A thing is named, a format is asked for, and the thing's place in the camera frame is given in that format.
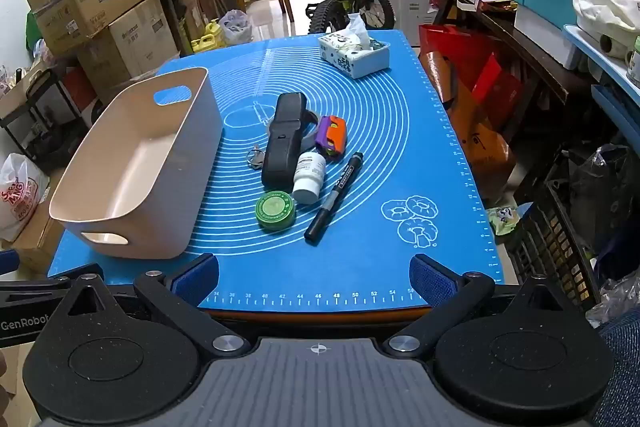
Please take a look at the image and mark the blue silicone baking mat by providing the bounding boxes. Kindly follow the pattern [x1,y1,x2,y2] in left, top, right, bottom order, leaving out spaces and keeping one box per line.
[47,29,505,314]

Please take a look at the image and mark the taped cardboard box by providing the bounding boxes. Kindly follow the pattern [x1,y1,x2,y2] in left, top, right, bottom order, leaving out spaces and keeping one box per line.
[30,0,153,56]

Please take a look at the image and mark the black plastic crate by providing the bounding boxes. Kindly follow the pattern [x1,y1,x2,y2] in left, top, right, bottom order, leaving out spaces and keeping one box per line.
[504,179,602,314]

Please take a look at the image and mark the white cloth bag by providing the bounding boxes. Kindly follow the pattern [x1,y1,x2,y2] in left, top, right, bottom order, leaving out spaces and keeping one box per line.
[572,0,640,58]

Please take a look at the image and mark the green round ointment tin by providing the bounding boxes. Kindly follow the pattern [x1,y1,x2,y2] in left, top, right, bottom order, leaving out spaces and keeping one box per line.
[255,190,297,230]

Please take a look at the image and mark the black metal cart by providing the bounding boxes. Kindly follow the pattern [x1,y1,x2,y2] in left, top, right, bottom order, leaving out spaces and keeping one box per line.
[0,67,97,164]

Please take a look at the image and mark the yellow detergent jug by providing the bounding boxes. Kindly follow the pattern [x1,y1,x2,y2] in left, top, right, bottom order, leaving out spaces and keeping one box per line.
[190,21,227,54]

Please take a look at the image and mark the purple and orange toy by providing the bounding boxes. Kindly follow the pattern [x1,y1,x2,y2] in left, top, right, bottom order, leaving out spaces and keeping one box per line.
[314,116,347,158]

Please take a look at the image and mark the red and white appliance box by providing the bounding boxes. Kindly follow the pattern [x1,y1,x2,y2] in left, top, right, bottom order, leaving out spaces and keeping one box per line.
[62,66,110,128]

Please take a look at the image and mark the translucent plastic bag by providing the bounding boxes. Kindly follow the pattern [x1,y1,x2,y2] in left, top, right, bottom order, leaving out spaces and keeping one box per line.
[219,9,253,46]

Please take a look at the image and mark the red paper bag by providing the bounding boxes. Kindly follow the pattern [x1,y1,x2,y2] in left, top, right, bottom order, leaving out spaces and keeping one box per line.
[419,24,524,132]

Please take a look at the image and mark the white pill bottle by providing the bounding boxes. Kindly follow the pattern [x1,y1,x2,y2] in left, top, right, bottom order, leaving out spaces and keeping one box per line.
[291,152,327,205]

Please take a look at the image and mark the green snack packet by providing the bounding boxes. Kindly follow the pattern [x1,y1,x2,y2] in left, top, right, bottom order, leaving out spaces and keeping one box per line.
[490,206,521,237]

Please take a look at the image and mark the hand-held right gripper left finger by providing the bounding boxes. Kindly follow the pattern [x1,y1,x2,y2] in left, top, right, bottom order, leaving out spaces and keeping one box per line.
[55,253,251,354]

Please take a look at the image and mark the person's denim leg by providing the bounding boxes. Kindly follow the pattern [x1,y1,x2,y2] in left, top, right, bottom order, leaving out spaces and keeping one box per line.
[591,319,640,427]

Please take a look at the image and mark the beige plastic storage bin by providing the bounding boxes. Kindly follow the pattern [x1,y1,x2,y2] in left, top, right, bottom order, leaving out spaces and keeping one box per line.
[48,67,224,260]

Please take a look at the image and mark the large wrapped cardboard box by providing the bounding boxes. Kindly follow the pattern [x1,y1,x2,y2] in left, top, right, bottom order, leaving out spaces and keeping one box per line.
[77,0,179,101]

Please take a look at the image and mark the black marker pen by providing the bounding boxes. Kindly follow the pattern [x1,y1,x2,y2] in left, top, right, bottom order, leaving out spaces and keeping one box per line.
[304,152,364,244]

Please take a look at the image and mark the printed tissue box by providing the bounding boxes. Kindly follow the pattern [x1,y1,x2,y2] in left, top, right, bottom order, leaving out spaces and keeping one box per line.
[318,13,391,79]

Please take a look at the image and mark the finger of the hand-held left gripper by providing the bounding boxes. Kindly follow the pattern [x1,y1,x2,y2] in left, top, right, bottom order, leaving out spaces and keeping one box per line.
[0,251,73,305]

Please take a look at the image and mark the dark wooden side table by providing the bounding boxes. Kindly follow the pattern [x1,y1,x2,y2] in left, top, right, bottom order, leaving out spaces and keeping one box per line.
[431,0,598,208]

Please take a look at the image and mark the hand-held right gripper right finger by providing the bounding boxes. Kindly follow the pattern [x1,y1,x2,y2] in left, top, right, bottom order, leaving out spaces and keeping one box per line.
[382,253,581,355]

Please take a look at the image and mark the black remote control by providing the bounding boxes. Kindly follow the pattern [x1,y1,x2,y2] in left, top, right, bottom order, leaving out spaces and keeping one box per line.
[261,92,308,192]

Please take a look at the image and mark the white red printed plastic bag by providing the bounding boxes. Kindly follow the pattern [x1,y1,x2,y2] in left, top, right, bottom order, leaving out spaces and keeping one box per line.
[0,153,51,243]

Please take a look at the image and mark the light blue shelf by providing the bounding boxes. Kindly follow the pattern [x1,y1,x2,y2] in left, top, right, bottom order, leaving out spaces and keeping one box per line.
[562,24,640,150]

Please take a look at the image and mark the brown cardboard box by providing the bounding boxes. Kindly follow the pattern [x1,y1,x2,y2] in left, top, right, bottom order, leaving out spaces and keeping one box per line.
[14,167,67,274]

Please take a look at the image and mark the orange paper bag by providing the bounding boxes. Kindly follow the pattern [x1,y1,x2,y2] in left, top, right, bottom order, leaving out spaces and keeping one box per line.
[420,52,517,204]

